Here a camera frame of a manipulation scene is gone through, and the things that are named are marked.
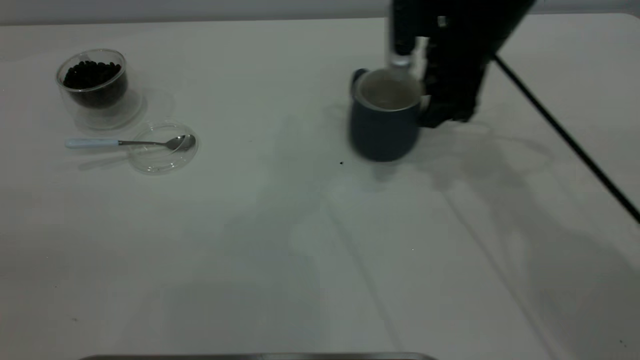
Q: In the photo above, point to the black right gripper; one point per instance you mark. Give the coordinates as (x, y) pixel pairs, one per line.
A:
(465, 17)

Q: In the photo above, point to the dark grey ceramic mug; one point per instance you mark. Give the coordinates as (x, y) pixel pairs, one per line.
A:
(382, 135)

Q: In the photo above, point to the clear round glass lid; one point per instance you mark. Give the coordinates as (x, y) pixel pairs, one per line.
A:
(160, 161)

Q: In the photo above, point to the clear double-wall glass cup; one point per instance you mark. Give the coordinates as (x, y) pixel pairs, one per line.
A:
(107, 118)

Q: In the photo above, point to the dark coffee beans pile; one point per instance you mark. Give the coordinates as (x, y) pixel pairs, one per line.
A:
(92, 80)

